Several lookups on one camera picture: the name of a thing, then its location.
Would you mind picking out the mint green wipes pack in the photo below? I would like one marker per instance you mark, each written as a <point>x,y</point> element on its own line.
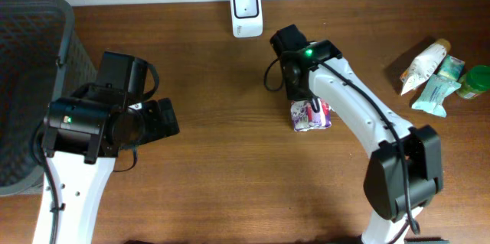
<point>432,97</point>

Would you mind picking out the green lid jar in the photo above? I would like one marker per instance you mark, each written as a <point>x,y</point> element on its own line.
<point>474,83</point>

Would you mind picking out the white tube gold cap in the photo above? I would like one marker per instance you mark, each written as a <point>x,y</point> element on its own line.
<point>424,65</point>

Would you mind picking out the grey plastic mesh basket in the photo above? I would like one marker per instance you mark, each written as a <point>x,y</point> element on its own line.
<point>42,59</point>

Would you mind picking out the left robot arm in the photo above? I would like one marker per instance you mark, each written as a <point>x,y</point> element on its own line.
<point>82,135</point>

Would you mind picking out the red purple pad pack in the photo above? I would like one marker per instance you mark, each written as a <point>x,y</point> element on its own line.
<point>304,118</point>

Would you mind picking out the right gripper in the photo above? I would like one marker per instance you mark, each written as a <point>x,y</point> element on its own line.
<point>315,104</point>

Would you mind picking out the white barcode scanner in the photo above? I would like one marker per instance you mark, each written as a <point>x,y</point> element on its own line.
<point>247,18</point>

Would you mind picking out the green Kleenex tissue pack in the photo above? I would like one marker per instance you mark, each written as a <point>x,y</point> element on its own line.
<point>451,68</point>

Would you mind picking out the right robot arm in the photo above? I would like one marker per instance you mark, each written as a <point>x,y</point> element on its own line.
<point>405,163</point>

